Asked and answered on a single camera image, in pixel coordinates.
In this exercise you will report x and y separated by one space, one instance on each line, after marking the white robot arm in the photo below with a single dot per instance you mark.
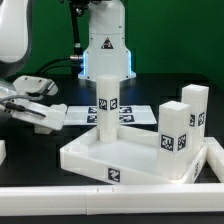
99 47

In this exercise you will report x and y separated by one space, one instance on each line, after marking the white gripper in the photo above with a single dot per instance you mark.
25 110

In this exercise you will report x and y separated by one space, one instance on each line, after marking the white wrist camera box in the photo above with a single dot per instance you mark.
35 85

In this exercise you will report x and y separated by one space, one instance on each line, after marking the white desk top tray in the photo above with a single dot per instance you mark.
130 160

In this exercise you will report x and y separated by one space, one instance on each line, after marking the white L-shaped fence wall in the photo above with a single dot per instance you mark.
120 199

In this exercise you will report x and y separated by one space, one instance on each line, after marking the white paper marker sheet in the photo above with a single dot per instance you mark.
131 114

